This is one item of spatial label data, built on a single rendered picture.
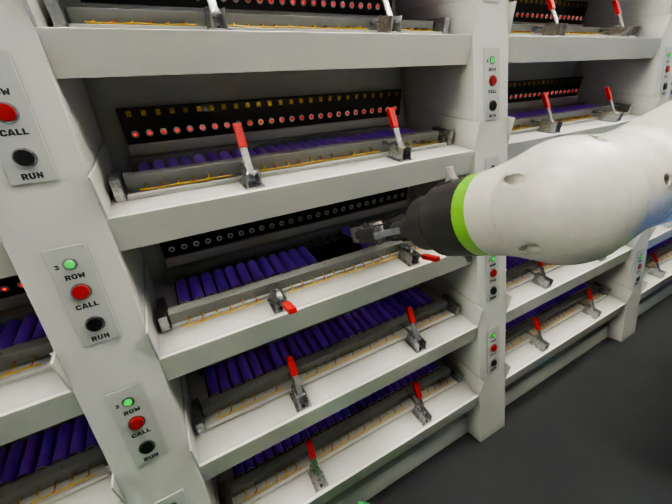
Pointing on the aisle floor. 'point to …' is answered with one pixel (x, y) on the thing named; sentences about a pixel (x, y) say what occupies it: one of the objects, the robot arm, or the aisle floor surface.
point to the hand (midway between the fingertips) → (366, 232)
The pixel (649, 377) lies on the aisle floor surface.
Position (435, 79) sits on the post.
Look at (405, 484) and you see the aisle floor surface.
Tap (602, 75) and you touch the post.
